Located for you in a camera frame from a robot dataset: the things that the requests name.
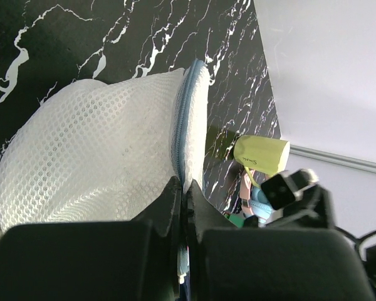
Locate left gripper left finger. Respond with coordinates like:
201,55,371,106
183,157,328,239
132,176,182,237

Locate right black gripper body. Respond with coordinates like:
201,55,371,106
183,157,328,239
266,185,376,288

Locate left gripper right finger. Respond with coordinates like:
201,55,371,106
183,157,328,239
186,181,238,245

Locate white mesh laundry bag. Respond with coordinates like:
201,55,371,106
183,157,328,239
0,60,210,231

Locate yellow mug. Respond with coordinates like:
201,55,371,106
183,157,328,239
233,135,291,188

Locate green ring binder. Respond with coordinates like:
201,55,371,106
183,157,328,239
223,213,245,228

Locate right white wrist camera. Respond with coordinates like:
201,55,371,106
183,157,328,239
261,169,319,210

